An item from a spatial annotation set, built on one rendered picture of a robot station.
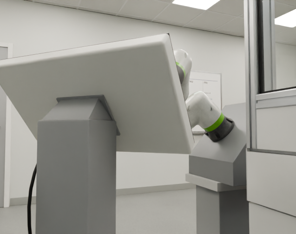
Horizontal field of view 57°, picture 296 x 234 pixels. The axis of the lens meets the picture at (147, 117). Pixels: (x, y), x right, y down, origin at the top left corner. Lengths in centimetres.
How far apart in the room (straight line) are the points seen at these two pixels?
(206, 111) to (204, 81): 365
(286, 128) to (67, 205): 54
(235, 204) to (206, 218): 16
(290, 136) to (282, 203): 16
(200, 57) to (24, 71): 441
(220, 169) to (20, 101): 87
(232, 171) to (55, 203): 76
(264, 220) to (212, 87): 435
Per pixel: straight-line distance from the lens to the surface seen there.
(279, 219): 76
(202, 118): 134
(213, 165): 132
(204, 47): 514
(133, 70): 60
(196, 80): 487
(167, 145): 71
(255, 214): 82
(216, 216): 139
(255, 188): 80
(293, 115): 71
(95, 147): 64
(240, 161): 123
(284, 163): 73
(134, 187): 439
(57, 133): 68
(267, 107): 76
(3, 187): 409
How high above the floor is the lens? 99
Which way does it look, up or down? 3 degrees up
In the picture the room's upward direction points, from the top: straight up
